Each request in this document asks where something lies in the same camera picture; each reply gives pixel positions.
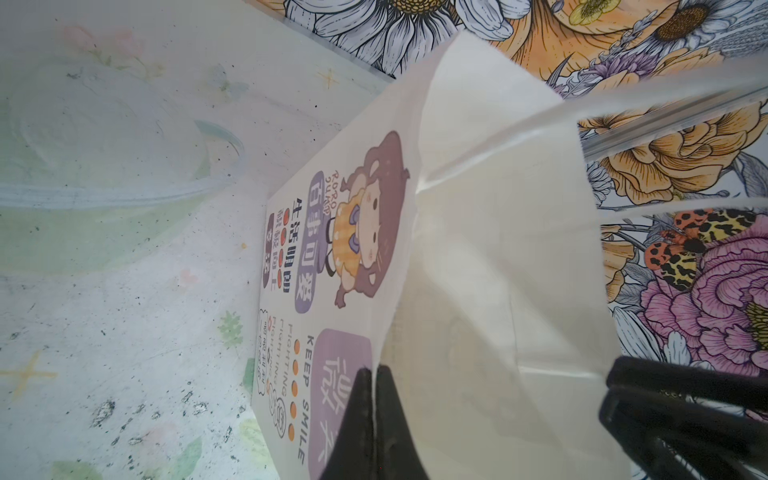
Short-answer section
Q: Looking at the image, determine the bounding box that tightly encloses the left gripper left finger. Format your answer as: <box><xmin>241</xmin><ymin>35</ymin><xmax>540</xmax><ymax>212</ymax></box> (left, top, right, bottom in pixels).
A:
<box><xmin>320</xmin><ymin>368</ymin><xmax>374</xmax><ymax>480</ymax></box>

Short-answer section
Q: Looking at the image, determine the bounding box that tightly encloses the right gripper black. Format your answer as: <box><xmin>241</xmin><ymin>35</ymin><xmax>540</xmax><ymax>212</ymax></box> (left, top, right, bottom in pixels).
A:
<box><xmin>599</xmin><ymin>356</ymin><xmax>767</xmax><ymax>479</ymax></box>

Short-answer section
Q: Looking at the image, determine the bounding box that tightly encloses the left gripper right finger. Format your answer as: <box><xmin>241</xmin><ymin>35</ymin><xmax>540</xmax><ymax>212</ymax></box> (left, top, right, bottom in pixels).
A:
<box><xmin>374</xmin><ymin>364</ymin><xmax>428</xmax><ymax>480</ymax></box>

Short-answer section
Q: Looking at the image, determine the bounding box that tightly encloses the white printed paper bag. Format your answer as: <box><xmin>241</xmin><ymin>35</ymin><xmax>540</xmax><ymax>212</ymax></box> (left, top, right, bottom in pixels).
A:
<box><xmin>250</xmin><ymin>31</ymin><xmax>768</xmax><ymax>480</ymax></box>

